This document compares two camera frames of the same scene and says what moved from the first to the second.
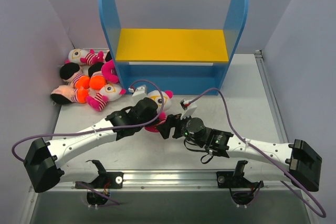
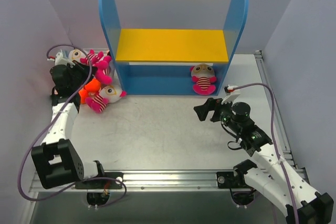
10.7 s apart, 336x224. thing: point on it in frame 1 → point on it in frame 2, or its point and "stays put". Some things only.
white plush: (164, 100) → (203, 75)
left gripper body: (151, 106) → (79, 69)
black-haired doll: (97, 81) → (91, 88)
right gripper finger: (172, 119) → (214, 103)
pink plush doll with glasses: (75, 55) stays put
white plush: (111, 92) stays put
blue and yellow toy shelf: (182, 62) stays put
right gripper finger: (165, 129) → (202, 110)
